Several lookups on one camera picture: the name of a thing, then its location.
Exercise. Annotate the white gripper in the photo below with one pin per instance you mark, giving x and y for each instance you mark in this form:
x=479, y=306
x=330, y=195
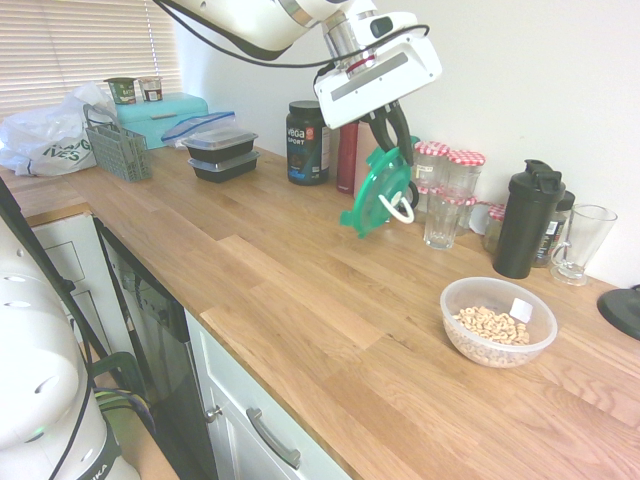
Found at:
x=380, y=95

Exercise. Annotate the green translucent container lid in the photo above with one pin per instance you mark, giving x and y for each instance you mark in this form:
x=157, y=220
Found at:
x=367, y=200

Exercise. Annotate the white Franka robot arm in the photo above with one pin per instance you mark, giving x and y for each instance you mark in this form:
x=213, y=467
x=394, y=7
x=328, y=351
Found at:
x=250, y=25

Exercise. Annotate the glass jar red checked lid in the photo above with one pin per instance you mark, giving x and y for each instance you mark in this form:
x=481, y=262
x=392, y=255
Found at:
x=469, y=215
x=432, y=149
x=466, y=159
x=421, y=205

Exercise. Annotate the small jar red checked lid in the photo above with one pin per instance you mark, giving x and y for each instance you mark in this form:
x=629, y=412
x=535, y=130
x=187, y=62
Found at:
x=497, y=214

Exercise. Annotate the clear plastic food bowl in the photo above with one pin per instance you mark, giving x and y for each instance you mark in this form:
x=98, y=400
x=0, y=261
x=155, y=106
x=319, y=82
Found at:
x=465, y=345

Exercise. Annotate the pink bottle with black cap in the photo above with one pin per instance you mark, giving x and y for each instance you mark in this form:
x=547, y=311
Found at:
x=364, y=145

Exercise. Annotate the red drinking bottle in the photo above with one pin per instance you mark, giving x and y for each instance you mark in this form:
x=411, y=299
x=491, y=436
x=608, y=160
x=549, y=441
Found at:
x=347, y=165

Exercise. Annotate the glass French press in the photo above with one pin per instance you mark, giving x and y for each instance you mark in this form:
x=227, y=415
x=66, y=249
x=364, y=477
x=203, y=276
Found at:
x=414, y=192

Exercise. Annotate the black Vega protein tub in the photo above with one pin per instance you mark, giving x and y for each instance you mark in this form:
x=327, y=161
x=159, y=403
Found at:
x=305, y=145

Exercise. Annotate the clear glass tumbler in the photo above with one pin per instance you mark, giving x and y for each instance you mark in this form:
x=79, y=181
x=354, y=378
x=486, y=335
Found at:
x=442, y=225

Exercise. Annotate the black shaker bottle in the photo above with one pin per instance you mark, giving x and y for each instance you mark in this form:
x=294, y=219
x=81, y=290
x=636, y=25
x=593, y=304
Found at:
x=525, y=225

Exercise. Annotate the spice jar with black cap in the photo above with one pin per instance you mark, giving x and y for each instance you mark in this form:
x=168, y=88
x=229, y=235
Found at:
x=561, y=220

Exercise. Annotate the clear zip bag blue seal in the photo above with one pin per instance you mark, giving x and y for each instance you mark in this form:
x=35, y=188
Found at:
x=200, y=125

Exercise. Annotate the cereal rings pile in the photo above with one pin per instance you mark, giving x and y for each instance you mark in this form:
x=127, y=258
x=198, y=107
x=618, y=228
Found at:
x=485, y=322

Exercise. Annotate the teal bread box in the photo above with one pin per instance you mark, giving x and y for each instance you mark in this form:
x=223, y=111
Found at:
x=150, y=120

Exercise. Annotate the brown and white yogurt cup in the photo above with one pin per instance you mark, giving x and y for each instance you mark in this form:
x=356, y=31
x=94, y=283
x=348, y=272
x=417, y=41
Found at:
x=150, y=90

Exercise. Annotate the green yogurt cup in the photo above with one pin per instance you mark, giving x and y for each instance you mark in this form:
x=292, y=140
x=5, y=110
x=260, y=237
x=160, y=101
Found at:
x=122, y=91

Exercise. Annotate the grey plastic cutlery basket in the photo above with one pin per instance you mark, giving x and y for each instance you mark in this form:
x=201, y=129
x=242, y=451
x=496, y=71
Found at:
x=117, y=155

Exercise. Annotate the dark round stand base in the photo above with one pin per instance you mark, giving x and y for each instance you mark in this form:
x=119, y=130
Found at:
x=622, y=310

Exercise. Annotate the black dishwasher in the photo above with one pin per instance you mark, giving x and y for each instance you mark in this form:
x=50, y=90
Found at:
x=165, y=360

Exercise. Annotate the metal cabinet knob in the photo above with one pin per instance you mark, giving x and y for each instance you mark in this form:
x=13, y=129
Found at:
x=214, y=413

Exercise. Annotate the white plastic shopping bag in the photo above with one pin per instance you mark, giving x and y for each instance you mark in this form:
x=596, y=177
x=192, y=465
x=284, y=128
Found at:
x=45, y=135

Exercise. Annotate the white cabinet side panel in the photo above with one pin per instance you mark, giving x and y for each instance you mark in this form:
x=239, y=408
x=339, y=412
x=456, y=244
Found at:
x=65, y=260

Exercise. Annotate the white cabinet door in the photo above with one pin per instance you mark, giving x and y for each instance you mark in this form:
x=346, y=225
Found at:
x=235, y=450

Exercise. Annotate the window blinds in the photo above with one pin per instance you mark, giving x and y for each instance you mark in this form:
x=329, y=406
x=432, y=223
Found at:
x=50, y=50

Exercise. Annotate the black tripod leg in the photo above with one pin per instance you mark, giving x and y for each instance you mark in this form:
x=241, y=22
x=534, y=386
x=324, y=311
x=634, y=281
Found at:
x=37, y=245

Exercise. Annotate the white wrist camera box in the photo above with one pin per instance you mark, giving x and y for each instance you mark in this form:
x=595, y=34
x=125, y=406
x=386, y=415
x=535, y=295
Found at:
x=385, y=25

